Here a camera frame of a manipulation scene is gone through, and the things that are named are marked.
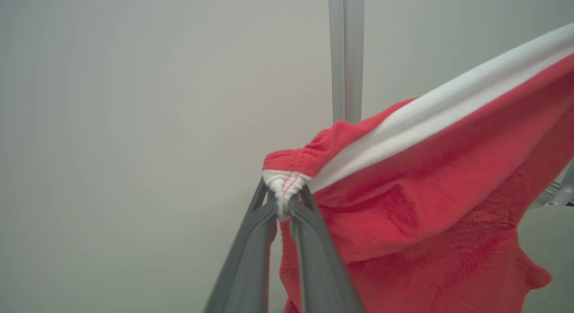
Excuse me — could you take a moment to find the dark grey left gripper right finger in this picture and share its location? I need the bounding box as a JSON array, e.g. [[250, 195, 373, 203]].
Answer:
[[289, 185, 365, 313]]

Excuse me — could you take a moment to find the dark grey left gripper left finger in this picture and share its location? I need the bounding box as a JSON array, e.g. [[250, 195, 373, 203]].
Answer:
[[204, 178, 278, 313]]

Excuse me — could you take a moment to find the red white jersey garment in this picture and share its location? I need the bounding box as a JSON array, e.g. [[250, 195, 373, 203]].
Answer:
[[262, 22, 574, 313]]

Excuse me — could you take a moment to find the grey aluminium wall post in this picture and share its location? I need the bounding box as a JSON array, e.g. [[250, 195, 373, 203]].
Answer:
[[327, 0, 365, 124]]

